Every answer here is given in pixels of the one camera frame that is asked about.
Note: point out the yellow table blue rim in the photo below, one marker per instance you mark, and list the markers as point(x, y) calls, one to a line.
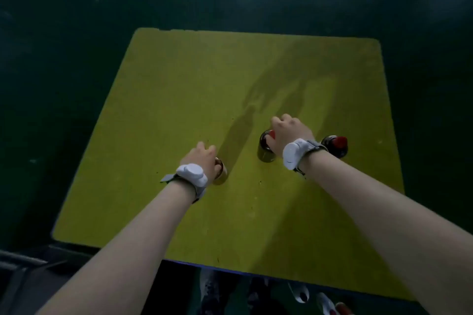
point(177, 89)

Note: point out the white right wrist tracker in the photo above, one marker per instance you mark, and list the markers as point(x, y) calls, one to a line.
point(293, 152)

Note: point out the person's left hand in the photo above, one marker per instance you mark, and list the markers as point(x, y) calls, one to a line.
point(201, 156)

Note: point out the brown bottle red cap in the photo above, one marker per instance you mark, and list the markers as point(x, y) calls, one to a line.
point(221, 175)

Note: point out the dark bottle red cap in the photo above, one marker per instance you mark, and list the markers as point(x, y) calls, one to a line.
point(264, 153)

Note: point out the grey left shoe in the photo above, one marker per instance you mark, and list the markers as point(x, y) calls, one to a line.
point(208, 287)

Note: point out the white wrist tracker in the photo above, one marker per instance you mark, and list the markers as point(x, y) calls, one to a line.
point(293, 152)
point(192, 173)

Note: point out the dark metal platform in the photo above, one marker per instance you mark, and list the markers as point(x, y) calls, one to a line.
point(22, 274)

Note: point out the person's left forearm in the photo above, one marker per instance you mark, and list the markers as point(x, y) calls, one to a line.
point(125, 252)

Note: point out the white left wrist tracker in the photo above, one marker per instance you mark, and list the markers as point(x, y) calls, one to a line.
point(192, 173)

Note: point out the person's right forearm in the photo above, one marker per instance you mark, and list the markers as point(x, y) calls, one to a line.
point(388, 222)

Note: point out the person's right hand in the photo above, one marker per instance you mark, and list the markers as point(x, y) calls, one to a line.
point(290, 130)

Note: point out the white label dark bottle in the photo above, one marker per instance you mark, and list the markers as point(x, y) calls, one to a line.
point(334, 146)

